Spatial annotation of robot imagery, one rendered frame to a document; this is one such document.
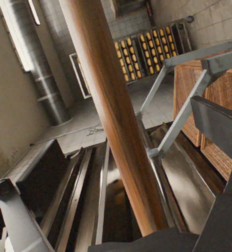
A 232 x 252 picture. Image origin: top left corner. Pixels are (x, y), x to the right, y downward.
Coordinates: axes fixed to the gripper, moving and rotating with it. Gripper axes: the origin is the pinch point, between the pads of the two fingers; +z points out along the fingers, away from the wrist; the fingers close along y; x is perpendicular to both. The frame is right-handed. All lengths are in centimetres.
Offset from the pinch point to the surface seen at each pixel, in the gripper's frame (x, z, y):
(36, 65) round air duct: 43, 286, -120
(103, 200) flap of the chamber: -45, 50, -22
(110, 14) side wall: 120, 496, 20
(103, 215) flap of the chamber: -45, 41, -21
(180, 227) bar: -22.6, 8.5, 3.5
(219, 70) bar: -3.6, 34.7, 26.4
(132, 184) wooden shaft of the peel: -4.1, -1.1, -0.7
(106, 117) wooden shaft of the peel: 2.5, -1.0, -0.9
